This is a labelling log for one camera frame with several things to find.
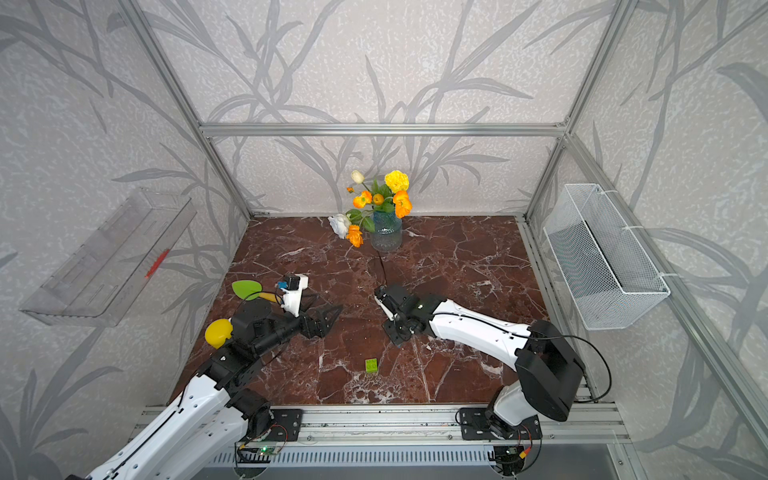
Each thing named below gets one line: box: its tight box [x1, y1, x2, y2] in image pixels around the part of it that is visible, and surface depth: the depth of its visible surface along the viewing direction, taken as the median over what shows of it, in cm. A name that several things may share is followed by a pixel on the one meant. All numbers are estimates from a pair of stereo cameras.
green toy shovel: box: [231, 280, 263, 300], surface depth 102 cm
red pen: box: [144, 248, 171, 279], surface depth 69 cm
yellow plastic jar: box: [205, 318, 233, 349], surface depth 80 cm
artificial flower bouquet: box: [328, 170, 413, 248], surface depth 86 cm
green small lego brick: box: [365, 358, 379, 373], surface depth 84 cm
